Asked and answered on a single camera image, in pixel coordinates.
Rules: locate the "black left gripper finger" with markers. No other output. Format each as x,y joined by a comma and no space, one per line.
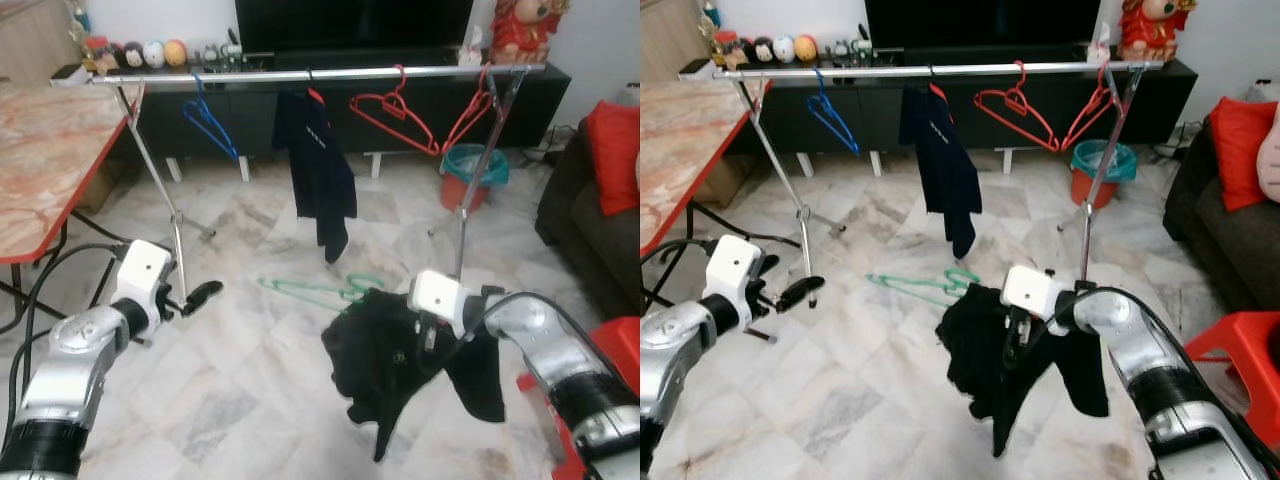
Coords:
803,291
205,293

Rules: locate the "black garment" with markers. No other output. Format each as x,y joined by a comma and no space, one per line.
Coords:
380,360
990,350

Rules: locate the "green plastic hanger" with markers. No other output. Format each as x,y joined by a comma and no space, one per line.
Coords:
350,292
960,280

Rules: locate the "blue plastic hanger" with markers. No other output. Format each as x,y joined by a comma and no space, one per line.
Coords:
833,128
210,134

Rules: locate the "red plastic hanger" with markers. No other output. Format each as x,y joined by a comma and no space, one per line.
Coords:
470,117
1092,112
1020,85
402,88

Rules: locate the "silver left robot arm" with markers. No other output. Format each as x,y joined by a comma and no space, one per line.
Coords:
70,370
670,360

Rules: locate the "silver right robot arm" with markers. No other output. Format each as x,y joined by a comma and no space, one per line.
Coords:
560,370
1150,370

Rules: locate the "red hanger black hook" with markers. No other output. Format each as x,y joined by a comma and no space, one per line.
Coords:
941,92
317,97

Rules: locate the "orange bin with green bag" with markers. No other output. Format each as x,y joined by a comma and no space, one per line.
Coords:
460,195
1090,190

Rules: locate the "red plastic stool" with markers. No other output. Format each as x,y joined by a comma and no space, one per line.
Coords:
1230,335
620,340

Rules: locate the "navy garment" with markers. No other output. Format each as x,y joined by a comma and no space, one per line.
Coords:
320,170
945,165

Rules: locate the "dark grey sofa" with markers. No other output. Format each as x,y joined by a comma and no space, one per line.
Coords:
1230,260
590,260

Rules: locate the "black tv cabinet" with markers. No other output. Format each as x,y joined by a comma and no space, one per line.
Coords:
250,120
880,115

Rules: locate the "red cushion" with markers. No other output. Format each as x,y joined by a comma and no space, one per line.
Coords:
612,160
1240,155

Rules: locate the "silver metal clothes rack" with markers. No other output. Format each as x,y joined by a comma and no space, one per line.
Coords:
880,71
260,76

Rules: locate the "white blue round doll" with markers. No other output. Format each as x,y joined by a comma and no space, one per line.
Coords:
785,50
154,55

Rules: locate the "black white-faced round doll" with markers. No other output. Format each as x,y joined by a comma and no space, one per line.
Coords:
766,51
134,56

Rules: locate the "black red round doll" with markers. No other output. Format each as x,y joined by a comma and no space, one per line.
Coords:
117,56
749,52

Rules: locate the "black soundbar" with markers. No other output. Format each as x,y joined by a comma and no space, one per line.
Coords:
990,54

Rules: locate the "pink cat cushion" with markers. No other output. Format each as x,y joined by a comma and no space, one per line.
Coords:
1272,165

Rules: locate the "black flat television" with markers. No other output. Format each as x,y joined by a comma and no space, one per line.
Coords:
980,22
350,25

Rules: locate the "red ceramic figurine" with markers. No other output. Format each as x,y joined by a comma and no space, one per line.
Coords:
525,30
1150,30

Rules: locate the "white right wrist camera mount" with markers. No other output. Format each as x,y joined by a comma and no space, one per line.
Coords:
438,298
1030,290

